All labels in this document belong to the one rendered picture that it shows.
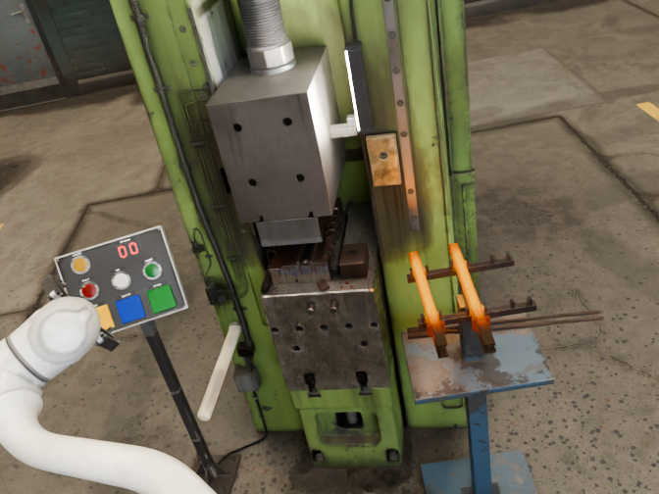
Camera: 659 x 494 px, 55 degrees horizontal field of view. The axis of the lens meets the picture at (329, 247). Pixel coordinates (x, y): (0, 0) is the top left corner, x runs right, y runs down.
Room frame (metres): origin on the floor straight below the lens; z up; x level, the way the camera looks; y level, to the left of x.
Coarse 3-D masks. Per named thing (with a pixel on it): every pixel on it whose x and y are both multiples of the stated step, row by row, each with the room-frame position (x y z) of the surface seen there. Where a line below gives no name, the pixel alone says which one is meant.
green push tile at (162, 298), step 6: (156, 288) 1.69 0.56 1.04; (162, 288) 1.69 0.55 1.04; (168, 288) 1.69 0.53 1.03; (150, 294) 1.68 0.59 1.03; (156, 294) 1.68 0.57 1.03; (162, 294) 1.68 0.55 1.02; (168, 294) 1.68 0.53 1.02; (150, 300) 1.67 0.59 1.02; (156, 300) 1.67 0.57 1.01; (162, 300) 1.67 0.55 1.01; (168, 300) 1.67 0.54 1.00; (174, 300) 1.67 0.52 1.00; (156, 306) 1.66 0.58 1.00; (162, 306) 1.66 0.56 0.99; (168, 306) 1.66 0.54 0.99; (174, 306) 1.66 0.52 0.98; (156, 312) 1.65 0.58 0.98
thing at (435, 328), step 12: (420, 264) 1.53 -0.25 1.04; (420, 276) 1.47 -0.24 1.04; (420, 288) 1.42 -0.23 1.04; (432, 300) 1.36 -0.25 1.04; (432, 312) 1.31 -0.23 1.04; (432, 324) 1.25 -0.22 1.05; (444, 324) 1.25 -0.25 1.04; (432, 336) 1.25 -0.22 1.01; (444, 336) 1.20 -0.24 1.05; (444, 348) 1.17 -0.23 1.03
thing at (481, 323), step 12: (456, 252) 1.55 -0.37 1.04; (456, 264) 1.50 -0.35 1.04; (468, 276) 1.43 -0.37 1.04; (468, 288) 1.37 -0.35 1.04; (468, 300) 1.33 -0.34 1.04; (480, 312) 1.27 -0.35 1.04; (480, 324) 1.22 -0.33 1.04; (480, 336) 1.20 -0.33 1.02; (492, 336) 1.17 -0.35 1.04; (492, 348) 1.15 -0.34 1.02
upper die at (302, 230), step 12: (312, 216) 1.72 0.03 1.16; (324, 216) 1.80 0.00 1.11; (264, 228) 1.75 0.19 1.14; (276, 228) 1.74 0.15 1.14; (288, 228) 1.73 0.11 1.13; (300, 228) 1.72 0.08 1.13; (312, 228) 1.72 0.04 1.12; (324, 228) 1.77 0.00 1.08; (264, 240) 1.75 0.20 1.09; (276, 240) 1.75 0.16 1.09; (288, 240) 1.74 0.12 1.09; (300, 240) 1.73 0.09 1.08; (312, 240) 1.72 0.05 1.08
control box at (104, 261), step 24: (120, 240) 1.77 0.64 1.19; (144, 240) 1.78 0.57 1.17; (72, 264) 1.73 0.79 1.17; (96, 264) 1.73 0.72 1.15; (120, 264) 1.73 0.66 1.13; (144, 264) 1.74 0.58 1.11; (168, 264) 1.74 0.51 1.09; (72, 288) 1.69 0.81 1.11; (96, 288) 1.69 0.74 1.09; (120, 288) 1.69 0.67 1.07; (144, 288) 1.70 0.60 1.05; (168, 312) 1.66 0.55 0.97
